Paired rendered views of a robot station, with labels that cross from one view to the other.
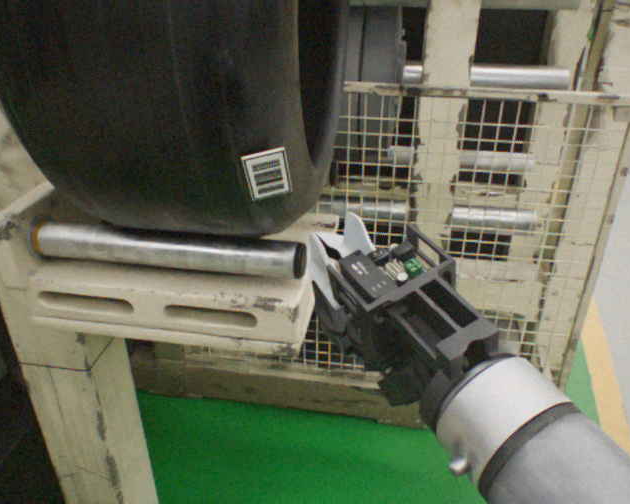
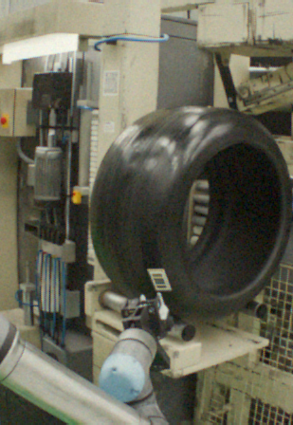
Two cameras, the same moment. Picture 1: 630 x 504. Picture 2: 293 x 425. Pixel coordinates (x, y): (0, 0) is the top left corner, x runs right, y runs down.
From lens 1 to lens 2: 0.96 m
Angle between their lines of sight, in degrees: 43
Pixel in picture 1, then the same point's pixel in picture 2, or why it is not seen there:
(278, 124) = (164, 260)
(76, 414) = not seen: hidden behind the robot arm
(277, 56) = (164, 234)
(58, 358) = not seen: hidden behind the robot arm
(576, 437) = (129, 342)
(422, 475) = not seen: outside the picture
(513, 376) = (135, 331)
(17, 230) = (95, 289)
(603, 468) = (125, 347)
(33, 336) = (100, 351)
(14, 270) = (89, 305)
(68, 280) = (106, 317)
